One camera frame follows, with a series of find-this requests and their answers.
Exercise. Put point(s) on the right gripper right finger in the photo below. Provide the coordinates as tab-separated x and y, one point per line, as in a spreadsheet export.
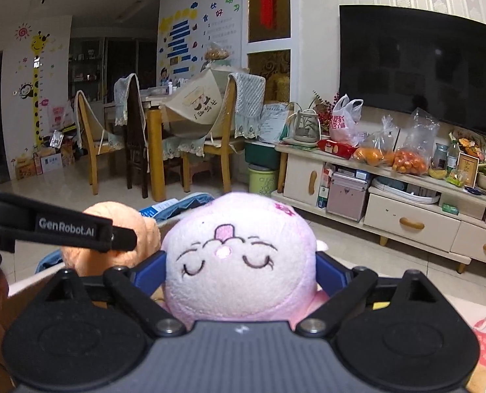
347	290

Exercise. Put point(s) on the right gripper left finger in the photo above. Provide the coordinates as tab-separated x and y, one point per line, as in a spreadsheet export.
131	292

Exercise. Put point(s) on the pink pig plush toy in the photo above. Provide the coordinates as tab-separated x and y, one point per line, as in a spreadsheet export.
242	257

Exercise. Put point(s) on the brown cardboard box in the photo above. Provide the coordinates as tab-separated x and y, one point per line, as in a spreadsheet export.
85	262

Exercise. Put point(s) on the white blue QR leaflet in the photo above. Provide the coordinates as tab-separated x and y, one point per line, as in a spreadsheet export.
158	207

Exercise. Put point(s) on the pink storage box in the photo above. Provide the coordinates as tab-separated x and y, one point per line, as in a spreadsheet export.
347	196

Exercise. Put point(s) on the cream TV cabinet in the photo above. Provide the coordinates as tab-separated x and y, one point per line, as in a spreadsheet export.
422	212

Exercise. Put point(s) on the light wooden chair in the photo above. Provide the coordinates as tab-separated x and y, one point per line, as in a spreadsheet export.
93	137

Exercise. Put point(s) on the red snack box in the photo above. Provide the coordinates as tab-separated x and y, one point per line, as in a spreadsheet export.
338	149

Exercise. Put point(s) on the green waste bin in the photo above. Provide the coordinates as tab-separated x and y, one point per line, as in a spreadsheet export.
262	180

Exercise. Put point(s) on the bag of large oranges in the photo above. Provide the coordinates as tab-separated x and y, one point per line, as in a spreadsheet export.
378	147

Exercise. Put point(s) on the bag of small tangerines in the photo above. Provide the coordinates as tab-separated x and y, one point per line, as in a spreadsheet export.
414	156

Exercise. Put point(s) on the white red plastic bag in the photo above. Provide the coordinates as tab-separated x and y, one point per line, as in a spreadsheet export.
344	121

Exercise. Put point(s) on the glass kettle with plant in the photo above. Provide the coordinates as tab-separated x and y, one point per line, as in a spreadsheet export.
305	126

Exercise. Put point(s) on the dark wooden chair with cover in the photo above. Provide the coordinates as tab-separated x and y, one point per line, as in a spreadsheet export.
129	115

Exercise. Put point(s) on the wooden framed picture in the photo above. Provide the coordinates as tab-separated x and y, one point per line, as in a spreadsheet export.
468	165

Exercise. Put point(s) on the giraffe height chart sticker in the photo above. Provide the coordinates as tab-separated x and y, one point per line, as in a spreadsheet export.
33	70

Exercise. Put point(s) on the beige printed tote bag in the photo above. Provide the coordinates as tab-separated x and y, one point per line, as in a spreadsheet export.
192	110

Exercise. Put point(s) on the wooden dining table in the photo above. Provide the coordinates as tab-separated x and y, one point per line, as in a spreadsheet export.
156	149

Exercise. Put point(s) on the wooden dining chair with cover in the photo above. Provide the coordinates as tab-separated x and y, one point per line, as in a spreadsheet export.
238	119

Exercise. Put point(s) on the black flat screen television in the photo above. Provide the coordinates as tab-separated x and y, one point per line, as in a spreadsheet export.
401	59

